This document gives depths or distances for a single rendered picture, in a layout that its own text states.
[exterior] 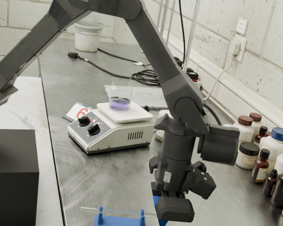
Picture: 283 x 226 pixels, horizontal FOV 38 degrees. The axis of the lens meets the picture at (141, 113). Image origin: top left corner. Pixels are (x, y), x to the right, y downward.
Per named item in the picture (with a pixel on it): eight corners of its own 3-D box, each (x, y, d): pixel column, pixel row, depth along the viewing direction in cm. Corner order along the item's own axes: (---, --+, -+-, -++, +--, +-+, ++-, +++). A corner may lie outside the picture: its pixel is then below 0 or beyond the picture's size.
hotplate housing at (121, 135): (87, 156, 104) (90, 127, 101) (65, 134, 113) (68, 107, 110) (158, 145, 116) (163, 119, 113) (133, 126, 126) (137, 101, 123)
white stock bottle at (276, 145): (270, 167, 114) (283, 124, 109) (287, 181, 108) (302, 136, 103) (249, 168, 111) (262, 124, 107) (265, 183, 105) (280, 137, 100)
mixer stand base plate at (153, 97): (113, 107, 138) (113, 104, 137) (102, 87, 155) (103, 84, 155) (195, 111, 147) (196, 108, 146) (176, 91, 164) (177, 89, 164)
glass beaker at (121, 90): (118, 115, 109) (123, 85, 106) (102, 107, 113) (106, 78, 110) (136, 111, 114) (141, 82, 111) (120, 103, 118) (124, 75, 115)
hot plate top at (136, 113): (116, 123, 105) (117, 120, 105) (95, 106, 114) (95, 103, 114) (154, 119, 112) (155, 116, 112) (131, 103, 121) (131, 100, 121)
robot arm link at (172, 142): (155, 119, 70) (209, 129, 69) (158, 107, 75) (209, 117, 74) (148, 154, 72) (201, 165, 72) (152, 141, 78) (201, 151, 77)
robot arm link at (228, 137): (177, 96, 68) (249, 110, 66) (179, 85, 75) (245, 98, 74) (165, 159, 71) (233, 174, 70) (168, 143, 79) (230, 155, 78)
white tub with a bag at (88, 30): (94, 54, 197) (99, 10, 189) (66, 49, 200) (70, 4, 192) (104, 49, 210) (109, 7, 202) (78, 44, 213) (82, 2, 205)
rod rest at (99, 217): (93, 229, 78) (95, 214, 76) (94, 218, 81) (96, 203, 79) (145, 234, 79) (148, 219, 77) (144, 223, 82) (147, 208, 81)
